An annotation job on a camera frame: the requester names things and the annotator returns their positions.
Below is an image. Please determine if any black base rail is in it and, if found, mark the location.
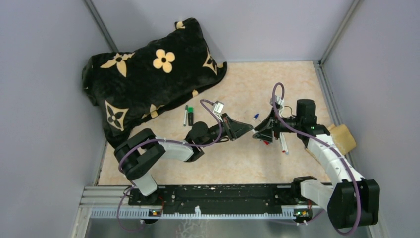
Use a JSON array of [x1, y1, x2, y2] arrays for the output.
[[128, 183, 316, 215]]

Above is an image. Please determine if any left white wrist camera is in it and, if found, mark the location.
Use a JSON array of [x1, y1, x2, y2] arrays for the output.
[[212, 101, 224, 115]]

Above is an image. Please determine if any black green highlighter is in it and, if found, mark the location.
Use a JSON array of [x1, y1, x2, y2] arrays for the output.
[[187, 107, 194, 126]]

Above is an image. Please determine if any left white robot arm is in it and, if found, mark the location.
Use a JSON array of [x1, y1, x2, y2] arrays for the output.
[[114, 113, 253, 205]]

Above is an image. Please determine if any white light-blue pen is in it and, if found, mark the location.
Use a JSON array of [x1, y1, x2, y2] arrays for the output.
[[280, 133, 289, 155]]

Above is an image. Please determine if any white red-tip pen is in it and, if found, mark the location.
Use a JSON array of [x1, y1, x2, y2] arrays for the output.
[[279, 133, 287, 153]]

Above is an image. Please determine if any grey cable duct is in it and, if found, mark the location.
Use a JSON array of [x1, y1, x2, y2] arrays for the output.
[[90, 208, 296, 220]]

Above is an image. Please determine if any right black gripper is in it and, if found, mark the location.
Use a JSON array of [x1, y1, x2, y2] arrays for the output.
[[253, 108, 302, 142]]

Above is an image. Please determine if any white green-tip pen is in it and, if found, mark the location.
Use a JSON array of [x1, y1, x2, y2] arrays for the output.
[[183, 105, 188, 127]]

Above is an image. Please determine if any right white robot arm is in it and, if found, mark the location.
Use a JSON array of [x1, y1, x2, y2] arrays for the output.
[[253, 99, 380, 229]]

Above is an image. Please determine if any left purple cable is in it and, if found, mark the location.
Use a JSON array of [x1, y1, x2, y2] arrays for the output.
[[116, 99, 224, 234]]

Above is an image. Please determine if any black floral plush blanket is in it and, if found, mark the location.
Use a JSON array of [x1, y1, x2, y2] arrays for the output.
[[81, 18, 228, 147]]

